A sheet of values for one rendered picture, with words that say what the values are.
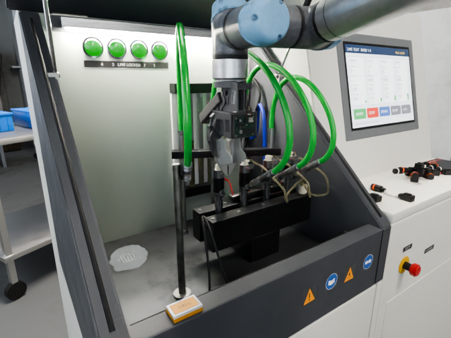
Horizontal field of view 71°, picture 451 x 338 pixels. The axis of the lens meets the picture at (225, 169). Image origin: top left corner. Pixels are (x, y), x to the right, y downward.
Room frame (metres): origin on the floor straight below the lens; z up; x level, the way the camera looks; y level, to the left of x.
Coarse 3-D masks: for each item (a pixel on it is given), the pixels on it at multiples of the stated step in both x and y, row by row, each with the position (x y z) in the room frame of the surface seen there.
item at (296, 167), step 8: (272, 64) 0.81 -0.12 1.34; (256, 72) 0.88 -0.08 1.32; (280, 72) 0.79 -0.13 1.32; (288, 72) 0.77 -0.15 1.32; (248, 80) 0.89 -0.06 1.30; (296, 80) 0.76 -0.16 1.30; (296, 88) 0.74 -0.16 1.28; (304, 96) 0.73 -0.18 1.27; (304, 104) 0.72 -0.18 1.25; (312, 112) 0.71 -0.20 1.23; (312, 120) 0.70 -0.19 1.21; (312, 128) 0.70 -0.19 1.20; (312, 136) 0.70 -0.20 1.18; (312, 144) 0.70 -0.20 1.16; (312, 152) 0.70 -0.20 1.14; (304, 160) 0.71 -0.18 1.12; (288, 168) 0.75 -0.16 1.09; (296, 168) 0.73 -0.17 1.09; (280, 176) 0.77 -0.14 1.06
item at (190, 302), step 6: (186, 300) 0.42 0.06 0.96; (192, 300) 0.42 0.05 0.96; (174, 306) 0.41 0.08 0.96; (180, 306) 0.41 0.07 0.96; (186, 306) 0.41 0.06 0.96; (192, 306) 0.41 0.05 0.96; (174, 312) 0.40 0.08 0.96; (180, 312) 0.40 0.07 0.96; (192, 312) 0.40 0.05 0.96; (198, 312) 0.41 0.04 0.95; (180, 318) 0.39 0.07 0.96
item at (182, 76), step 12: (180, 24) 0.68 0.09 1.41; (180, 36) 0.62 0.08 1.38; (180, 48) 0.59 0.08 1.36; (180, 60) 0.58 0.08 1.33; (180, 72) 0.87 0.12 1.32; (180, 84) 0.88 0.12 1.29; (180, 96) 0.89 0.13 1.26; (180, 108) 0.89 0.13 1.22; (180, 120) 0.89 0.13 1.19; (180, 132) 0.89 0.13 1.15
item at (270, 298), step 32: (320, 256) 0.57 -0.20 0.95; (352, 256) 0.63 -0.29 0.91; (224, 288) 0.47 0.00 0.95; (256, 288) 0.47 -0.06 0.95; (288, 288) 0.52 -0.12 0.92; (320, 288) 0.57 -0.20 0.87; (352, 288) 0.64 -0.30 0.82; (160, 320) 0.40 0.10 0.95; (192, 320) 0.40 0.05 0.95; (224, 320) 0.43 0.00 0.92; (256, 320) 0.47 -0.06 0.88; (288, 320) 0.52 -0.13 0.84
